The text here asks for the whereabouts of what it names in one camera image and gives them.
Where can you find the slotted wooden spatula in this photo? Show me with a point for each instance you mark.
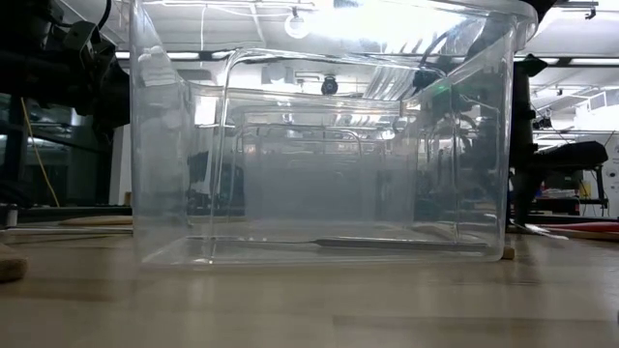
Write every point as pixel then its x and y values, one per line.
pixel 97 221

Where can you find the stainless steel table knife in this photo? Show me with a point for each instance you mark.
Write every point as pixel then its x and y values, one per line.
pixel 411 245
pixel 546 231
pixel 72 231

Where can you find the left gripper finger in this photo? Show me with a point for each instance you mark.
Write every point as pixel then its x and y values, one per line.
pixel 123 89
pixel 118 113

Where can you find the clear plastic storage bin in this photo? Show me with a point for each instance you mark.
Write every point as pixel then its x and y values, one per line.
pixel 329 118
pixel 314 137
pixel 159 203

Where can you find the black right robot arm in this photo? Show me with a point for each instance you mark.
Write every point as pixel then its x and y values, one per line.
pixel 570 154

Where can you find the white table post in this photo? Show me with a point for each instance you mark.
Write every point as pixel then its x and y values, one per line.
pixel 9 216

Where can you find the black dome camera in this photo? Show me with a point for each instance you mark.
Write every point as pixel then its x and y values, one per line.
pixel 329 87

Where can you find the red silicone spatula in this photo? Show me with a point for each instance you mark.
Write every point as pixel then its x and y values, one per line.
pixel 590 226

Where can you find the cluttered lab bench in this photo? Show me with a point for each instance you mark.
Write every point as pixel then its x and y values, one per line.
pixel 570 198

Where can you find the wooden crate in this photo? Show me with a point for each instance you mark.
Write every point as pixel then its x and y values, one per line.
pixel 127 199

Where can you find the wooden spoon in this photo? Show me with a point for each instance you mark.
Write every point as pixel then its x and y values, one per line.
pixel 12 266
pixel 509 253

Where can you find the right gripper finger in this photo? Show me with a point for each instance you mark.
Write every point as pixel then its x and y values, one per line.
pixel 523 183
pixel 509 203

